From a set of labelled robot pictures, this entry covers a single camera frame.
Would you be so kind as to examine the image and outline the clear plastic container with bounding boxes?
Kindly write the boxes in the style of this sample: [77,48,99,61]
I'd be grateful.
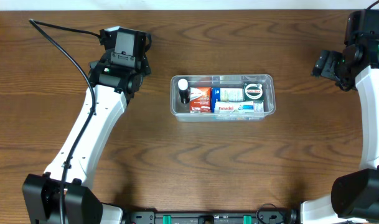
[170,74,276,122]

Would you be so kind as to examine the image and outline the dark bottle white cap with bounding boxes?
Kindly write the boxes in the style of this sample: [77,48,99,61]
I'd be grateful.
[177,78,190,104]

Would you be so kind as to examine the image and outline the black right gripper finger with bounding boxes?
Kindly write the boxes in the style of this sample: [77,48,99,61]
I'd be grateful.
[311,50,330,77]
[321,50,342,80]

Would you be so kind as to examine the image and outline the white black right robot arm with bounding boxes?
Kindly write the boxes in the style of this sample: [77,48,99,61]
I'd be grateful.
[299,35,379,223]

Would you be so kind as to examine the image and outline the white Panadol box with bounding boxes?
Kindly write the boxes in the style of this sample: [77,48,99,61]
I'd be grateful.
[214,101,255,113]

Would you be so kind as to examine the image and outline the green round-logo box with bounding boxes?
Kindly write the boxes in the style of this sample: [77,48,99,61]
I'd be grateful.
[243,83,264,101]

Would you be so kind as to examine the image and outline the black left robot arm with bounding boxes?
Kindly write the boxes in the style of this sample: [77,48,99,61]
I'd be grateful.
[22,56,151,223]

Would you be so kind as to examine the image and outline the black left camera cable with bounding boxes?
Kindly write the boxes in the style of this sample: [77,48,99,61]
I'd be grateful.
[28,18,103,224]

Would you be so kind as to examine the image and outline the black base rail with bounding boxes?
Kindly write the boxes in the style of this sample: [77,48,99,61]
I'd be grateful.
[120,210,363,224]

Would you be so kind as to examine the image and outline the red medicine box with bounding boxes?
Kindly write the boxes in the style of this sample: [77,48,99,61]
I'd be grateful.
[189,87,212,113]

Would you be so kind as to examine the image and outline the large blue white medicine box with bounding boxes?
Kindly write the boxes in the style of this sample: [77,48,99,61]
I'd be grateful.
[210,87,264,113]

